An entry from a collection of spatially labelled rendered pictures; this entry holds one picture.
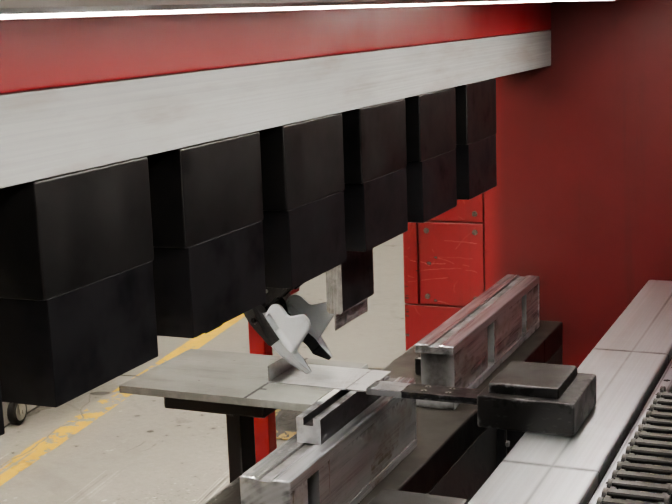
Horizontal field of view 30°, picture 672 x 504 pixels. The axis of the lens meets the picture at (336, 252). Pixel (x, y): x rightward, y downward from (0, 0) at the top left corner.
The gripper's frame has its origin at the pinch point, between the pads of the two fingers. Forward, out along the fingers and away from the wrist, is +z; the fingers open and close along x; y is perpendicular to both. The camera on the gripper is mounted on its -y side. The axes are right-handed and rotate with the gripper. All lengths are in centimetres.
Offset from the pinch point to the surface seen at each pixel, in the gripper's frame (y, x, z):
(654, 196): 28, 84, 11
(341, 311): 11.0, -6.5, -1.7
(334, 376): 1.3, 0.2, 3.4
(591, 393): 26.2, 0.6, 23.5
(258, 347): -100, 161, -21
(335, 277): 13.1, -6.5, -5.2
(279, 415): -165, 253, -7
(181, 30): 35, -45, -25
